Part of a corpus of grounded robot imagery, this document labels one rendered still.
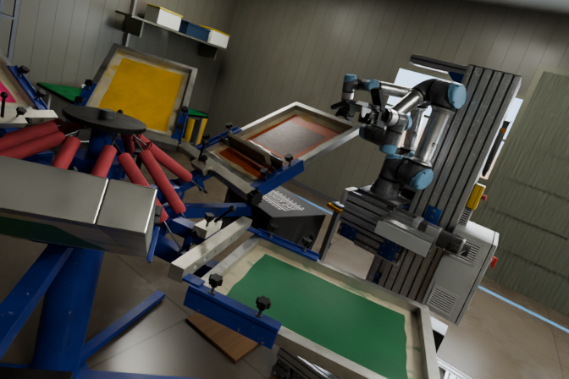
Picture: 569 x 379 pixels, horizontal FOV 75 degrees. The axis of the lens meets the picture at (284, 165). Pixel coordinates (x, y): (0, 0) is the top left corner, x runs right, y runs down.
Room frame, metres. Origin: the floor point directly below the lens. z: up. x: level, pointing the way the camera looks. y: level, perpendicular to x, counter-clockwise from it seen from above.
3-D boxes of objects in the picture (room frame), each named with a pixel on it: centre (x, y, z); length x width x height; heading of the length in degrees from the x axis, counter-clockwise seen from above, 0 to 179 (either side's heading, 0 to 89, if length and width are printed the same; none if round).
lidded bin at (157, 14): (5.83, 2.44, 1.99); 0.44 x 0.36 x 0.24; 151
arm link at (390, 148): (1.71, -0.41, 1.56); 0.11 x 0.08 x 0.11; 37
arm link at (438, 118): (1.85, -0.64, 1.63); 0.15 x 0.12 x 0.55; 37
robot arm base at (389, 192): (1.96, -0.56, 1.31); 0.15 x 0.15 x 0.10
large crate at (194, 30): (6.34, 2.16, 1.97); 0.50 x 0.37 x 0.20; 151
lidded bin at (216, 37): (6.81, 1.89, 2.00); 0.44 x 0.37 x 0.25; 151
